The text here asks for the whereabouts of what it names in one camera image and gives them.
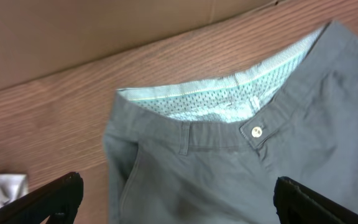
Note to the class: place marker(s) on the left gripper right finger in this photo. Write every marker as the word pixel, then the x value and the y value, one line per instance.
pixel 297 204

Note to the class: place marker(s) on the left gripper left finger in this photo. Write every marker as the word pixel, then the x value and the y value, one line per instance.
pixel 56 202

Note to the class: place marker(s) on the grey shorts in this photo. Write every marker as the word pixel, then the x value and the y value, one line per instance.
pixel 210 151

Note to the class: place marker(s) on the cardboard backboard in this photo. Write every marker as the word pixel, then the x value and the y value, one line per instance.
pixel 40 37

